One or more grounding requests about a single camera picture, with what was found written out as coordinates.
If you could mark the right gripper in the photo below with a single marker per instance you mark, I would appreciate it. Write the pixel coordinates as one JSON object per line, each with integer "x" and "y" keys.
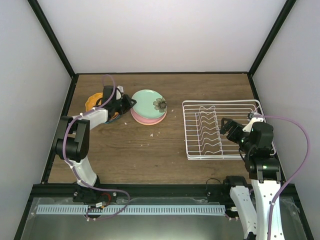
{"x": 236, "y": 128}

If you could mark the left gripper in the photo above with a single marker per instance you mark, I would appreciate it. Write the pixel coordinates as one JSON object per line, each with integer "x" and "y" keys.
{"x": 129, "y": 101}

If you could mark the mint green plate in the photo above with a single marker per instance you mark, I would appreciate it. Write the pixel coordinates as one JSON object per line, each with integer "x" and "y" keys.
{"x": 149, "y": 104}

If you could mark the light pink plate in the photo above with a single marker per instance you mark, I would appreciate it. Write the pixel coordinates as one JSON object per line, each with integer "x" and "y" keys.
{"x": 137, "y": 117}

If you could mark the pale yellow plate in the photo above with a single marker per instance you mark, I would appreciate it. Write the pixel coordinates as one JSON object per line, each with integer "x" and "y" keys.
{"x": 149, "y": 123}

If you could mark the orange polka dot plate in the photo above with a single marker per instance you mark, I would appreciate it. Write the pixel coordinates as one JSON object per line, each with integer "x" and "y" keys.
{"x": 96, "y": 100}

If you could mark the blue polka dot plate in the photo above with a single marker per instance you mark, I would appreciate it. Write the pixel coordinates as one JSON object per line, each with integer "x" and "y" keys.
{"x": 113, "y": 119}

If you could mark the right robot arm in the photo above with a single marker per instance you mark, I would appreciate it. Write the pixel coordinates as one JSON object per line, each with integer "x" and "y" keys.
{"x": 260, "y": 217}

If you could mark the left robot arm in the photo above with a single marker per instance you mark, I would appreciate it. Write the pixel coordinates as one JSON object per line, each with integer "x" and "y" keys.
{"x": 80, "y": 135}

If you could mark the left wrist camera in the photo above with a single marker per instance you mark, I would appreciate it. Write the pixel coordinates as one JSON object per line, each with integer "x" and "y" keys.
{"x": 120, "y": 91}

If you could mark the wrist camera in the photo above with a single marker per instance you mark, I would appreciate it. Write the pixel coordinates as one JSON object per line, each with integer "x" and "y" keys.
{"x": 253, "y": 117}
{"x": 120, "y": 91}

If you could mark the white wire dish rack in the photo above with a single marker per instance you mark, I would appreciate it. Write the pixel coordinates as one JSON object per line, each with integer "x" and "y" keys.
{"x": 202, "y": 127}

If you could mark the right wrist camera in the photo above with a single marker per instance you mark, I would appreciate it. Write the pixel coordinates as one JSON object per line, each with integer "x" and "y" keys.
{"x": 253, "y": 117}

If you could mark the white slotted cable duct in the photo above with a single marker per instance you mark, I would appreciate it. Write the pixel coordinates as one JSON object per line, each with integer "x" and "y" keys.
{"x": 199, "y": 210}

